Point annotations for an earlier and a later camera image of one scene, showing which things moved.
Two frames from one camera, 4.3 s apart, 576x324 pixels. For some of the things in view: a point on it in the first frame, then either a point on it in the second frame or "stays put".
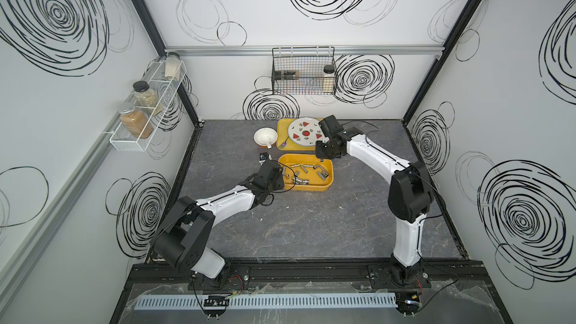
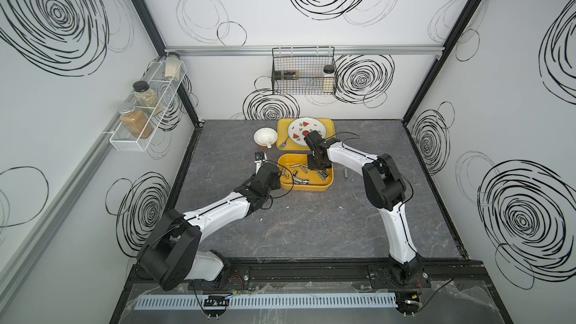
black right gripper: [319, 153] to [312, 166]
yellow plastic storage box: [306, 172] stays put
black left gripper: [279, 179] stays put
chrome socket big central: [301, 181] stays put
